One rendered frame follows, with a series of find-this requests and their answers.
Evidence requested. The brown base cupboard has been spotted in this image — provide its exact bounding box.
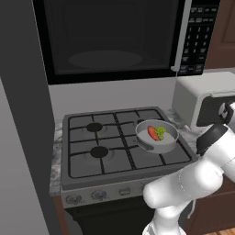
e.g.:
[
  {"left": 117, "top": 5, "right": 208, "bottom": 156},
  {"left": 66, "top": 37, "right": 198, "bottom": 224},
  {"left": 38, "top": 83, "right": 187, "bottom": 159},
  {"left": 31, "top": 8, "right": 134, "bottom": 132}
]
[{"left": 179, "top": 175, "right": 235, "bottom": 235}]

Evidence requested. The silver microwave door handle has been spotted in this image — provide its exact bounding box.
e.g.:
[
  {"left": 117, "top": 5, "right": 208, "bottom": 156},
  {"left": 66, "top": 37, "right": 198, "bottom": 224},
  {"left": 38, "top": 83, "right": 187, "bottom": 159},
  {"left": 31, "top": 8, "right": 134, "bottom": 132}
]
[{"left": 170, "top": 0, "right": 194, "bottom": 73}]

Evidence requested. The brown wall cupboard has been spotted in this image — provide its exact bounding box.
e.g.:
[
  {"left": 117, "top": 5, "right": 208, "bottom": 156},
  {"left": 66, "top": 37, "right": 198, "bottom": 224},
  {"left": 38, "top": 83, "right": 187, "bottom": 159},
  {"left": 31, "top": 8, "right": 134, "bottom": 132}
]
[{"left": 204, "top": 0, "right": 235, "bottom": 70}]

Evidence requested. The black microwave oven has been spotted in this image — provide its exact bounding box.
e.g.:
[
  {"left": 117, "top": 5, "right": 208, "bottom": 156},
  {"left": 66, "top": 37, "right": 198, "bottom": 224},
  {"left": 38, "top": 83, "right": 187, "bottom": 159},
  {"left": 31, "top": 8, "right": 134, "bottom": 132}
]
[{"left": 31, "top": 0, "right": 221, "bottom": 86}]

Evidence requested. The green broccoli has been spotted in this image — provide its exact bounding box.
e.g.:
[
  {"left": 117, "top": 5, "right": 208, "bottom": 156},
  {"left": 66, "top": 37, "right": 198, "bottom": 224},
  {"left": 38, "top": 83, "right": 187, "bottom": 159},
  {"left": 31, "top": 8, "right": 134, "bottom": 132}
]
[{"left": 154, "top": 125, "right": 168, "bottom": 141}]

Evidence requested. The white toaster oven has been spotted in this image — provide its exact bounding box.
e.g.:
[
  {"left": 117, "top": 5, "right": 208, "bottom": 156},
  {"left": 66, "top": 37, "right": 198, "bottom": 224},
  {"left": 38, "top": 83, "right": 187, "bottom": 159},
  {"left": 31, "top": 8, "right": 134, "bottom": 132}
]
[{"left": 171, "top": 71, "right": 235, "bottom": 130}]

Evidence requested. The grey gas hob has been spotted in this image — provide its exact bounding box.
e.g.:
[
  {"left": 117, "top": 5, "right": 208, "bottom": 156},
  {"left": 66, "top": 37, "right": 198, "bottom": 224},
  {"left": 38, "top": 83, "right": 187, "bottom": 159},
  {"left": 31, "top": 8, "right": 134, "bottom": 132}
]
[{"left": 60, "top": 106, "right": 199, "bottom": 209}]

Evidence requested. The grey fridge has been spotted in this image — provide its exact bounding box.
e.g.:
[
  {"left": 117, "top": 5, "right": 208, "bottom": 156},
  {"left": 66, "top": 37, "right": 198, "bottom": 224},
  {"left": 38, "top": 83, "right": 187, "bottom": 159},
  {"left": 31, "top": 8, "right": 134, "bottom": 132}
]
[{"left": 0, "top": 0, "right": 67, "bottom": 235}]

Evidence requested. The grey round hob knob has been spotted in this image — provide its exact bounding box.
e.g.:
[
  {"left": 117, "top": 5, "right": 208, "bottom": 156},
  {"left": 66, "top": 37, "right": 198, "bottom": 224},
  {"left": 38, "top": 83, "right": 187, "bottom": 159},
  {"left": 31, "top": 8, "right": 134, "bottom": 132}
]
[
  {"left": 92, "top": 189, "right": 107, "bottom": 201},
  {"left": 66, "top": 194, "right": 82, "bottom": 206}
]

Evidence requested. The black microwave door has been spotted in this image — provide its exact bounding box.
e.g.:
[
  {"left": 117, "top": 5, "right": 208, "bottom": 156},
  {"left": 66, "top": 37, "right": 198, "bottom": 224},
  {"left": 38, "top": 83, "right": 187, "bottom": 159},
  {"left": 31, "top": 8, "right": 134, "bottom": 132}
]
[{"left": 41, "top": 0, "right": 185, "bottom": 76}]

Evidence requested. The black toaster oven door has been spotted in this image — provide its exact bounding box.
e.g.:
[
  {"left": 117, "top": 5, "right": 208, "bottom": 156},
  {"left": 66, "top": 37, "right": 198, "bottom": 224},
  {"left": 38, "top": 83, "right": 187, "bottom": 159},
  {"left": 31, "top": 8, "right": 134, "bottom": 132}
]
[{"left": 196, "top": 95, "right": 235, "bottom": 129}]

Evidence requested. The grey metal pot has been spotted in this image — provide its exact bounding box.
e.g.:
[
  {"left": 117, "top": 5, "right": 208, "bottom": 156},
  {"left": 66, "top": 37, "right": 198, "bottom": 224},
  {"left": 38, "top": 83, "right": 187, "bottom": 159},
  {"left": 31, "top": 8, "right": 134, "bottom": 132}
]
[{"left": 134, "top": 118, "right": 180, "bottom": 155}]

